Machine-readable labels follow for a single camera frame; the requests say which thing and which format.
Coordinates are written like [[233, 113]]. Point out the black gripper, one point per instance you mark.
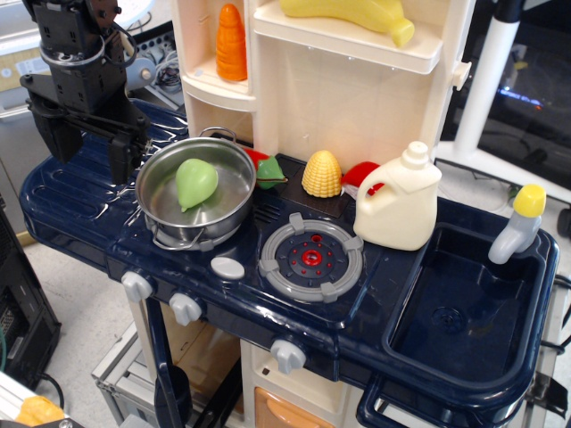
[[91, 98]]

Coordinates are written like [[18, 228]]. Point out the grey yellow toy faucet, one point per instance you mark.
[[524, 223]]

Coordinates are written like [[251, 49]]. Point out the grey oval button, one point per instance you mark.
[[227, 268]]

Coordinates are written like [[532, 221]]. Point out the orange toy drawer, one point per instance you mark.
[[273, 412]]

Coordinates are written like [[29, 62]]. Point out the grey toy stove burner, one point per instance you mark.
[[311, 260]]

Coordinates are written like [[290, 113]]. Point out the cream detergent bottle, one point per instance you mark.
[[396, 204]]

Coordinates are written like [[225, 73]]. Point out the yellow toy corn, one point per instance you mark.
[[322, 175]]

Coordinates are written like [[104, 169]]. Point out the dark blue kitchen counter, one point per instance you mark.
[[75, 208]]

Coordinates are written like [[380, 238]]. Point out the grey left stove knob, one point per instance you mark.
[[137, 288]]

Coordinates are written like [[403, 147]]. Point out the grey right stove knob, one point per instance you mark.
[[289, 356]]

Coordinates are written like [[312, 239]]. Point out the yellow object bottom left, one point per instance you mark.
[[38, 410]]

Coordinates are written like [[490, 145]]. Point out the grey stove knob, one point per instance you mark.
[[137, 288], [289, 356], [185, 309]]

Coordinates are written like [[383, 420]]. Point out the black computer case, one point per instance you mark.
[[30, 330]]

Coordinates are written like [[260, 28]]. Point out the yellow toy banana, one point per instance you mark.
[[379, 16]]

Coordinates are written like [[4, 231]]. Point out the dark blue sink basin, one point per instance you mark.
[[466, 320]]

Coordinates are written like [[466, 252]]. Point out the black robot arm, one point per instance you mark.
[[81, 33]]

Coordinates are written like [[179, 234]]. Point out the white stand pole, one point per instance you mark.
[[463, 151]]

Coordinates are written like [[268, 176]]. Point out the green toy pear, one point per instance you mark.
[[196, 181]]

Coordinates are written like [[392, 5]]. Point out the orange toy carrot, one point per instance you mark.
[[231, 60]]

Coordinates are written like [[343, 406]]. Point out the cream kitchen shelf unit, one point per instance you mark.
[[324, 84]]

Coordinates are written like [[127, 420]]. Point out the steel pot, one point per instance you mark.
[[212, 222]]

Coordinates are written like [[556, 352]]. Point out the red green toy pepper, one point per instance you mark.
[[268, 171]]

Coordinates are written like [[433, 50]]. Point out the grey middle stove knob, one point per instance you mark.
[[185, 309]]

